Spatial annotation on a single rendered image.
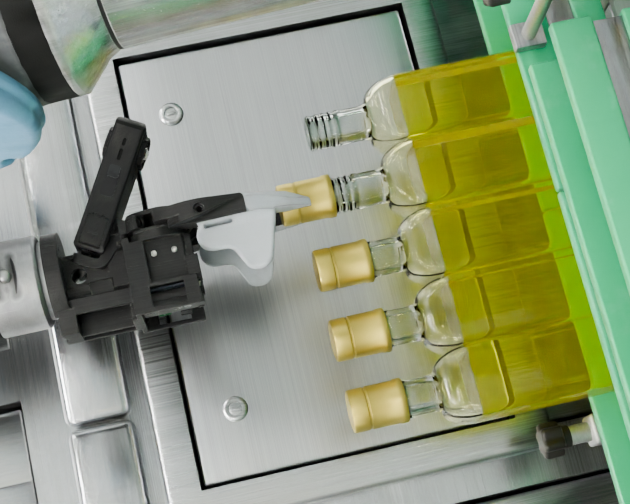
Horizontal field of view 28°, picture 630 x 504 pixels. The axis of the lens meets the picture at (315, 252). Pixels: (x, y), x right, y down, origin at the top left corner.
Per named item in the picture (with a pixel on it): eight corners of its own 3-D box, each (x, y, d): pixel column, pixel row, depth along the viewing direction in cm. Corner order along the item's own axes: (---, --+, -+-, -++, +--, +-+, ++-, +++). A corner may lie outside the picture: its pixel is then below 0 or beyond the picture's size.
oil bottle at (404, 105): (591, 56, 109) (353, 105, 107) (608, 27, 104) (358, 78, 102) (609, 115, 108) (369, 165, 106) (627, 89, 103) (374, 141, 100)
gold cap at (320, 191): (326, 182, 104) (274, 192, 103) (328, 168, 100) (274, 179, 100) (336, 222, 103) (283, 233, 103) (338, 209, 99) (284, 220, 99)
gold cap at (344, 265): (362, 244, 103) (310, 256, 102) (365, 233, 99) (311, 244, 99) (372, 286, 102) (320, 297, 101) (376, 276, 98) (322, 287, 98)
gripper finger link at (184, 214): (253, 223, 100) (149, 250, 100) (249, 203, 100) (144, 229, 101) (244, 208, 95) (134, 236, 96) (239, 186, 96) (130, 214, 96)
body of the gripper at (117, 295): (215, 319, 102) (68, 350, 101) (193, 220, 105) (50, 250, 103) (211, 298, 95) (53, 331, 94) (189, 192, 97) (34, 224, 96)
